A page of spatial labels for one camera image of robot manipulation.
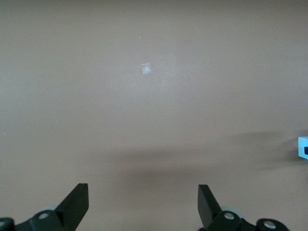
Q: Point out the clear tape piece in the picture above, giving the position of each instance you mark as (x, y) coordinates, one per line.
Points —
(146, 68)

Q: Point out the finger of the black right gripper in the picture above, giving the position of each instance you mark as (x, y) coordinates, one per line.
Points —
(306, 150)

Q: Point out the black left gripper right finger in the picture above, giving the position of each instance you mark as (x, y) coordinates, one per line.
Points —
(211, 214)

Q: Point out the blue cube block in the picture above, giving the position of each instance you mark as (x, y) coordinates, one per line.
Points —
(301, 146)

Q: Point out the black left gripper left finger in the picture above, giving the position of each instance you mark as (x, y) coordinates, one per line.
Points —
(72, 211)

